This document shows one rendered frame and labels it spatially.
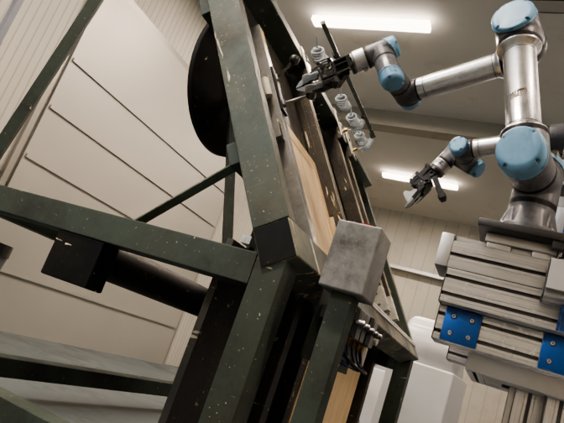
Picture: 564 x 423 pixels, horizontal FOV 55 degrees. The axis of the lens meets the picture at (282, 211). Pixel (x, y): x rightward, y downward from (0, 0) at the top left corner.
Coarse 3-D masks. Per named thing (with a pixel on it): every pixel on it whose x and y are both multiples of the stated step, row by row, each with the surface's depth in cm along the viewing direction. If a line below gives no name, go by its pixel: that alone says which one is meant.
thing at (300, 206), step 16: (256, 32) 210; (256, 48) 207; (272, 80) 198; (272, 112) 193; (288, 144) 186; (288, 160) 183; (288, 176) 181; (304, 192) 182; (304, 208) 174; (304, 224) 172
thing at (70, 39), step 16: (96, 0) 217; (80, 16) 215; (80, 32) 215; (64, 48) 213; (48, 64) 211; (48, 80) 211; (32, 96) 209; (16, 112) 207; (16, 128) 207; (0, 144) 206; (208, 176) 176; (224, 176) 174; (192, 192) 176; (224, 192) 280; (160, 208) 177; (224, 208) 275; (224, 224) 271; (224, 240) 266
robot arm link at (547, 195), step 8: (560, 160) 142; (560, 168) 142; (560, 176) 141; (552, 184) 138; (560, 184) 141; (512, 192) 146; (520, 192) 142; (528, 192) 140; (536, 192) 139; (544, 192) 139; (552, 192) 140; (560, 192) 142; (552, 200) 140
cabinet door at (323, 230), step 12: (300, 144) 219; (300, 156) 212; (300, 168) 204; (312, 168) 227; (312, 180) 218; (312, 192) 209; (312, 204) 201; (324, 204) 223; (312, 216) 194; (324, 216) 216; (324, 228) 207; (324, 240) 199; (324, 252) 190
